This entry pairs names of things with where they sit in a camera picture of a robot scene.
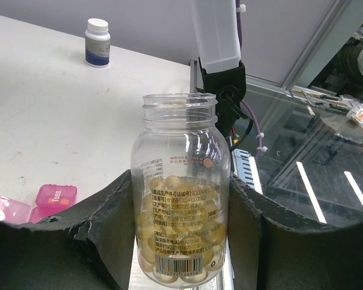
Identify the grey slotted cable duct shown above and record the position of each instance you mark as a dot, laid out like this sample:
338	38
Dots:
246	169

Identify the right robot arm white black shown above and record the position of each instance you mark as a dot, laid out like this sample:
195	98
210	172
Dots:
217	27

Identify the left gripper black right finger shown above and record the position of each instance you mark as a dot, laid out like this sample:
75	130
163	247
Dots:
272	247

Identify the pink weekly pill organizer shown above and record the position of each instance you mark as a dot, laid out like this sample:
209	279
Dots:
51	199

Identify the right aluminium frame post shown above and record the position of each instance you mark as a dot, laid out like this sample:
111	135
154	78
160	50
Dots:
339	23

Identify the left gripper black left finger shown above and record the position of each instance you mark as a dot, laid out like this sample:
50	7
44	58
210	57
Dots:
87	246

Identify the clear bottle yellow capsules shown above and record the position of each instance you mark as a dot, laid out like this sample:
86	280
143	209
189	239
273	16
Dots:
180	170

